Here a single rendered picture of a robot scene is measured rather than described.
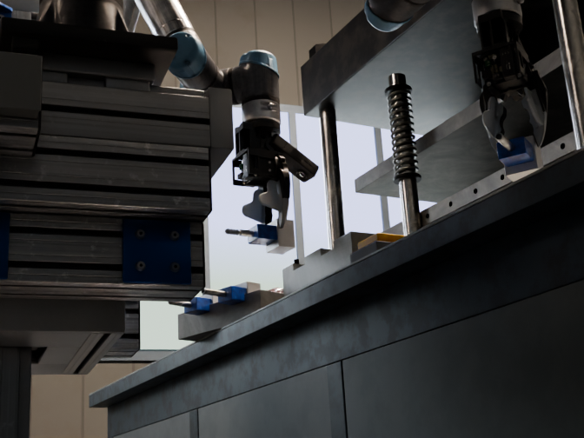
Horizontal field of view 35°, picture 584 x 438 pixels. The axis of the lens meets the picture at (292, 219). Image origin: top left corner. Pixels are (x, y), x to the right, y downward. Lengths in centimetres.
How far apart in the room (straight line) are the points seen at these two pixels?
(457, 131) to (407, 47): 34
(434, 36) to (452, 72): 27
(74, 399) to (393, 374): 285
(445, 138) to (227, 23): 233
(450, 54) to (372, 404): 175
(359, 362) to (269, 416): 34
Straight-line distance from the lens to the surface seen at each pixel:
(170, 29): 176
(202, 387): 209
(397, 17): 158
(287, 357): 172
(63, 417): 414
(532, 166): 142
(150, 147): 121
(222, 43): 488
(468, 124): 276
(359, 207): 474
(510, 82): 146
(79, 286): 120
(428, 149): 290
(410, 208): 281
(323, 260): 166
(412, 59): 303
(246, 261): 443
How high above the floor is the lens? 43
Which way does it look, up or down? 18 degrees up
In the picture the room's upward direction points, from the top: 4 degrees counter-clockwise
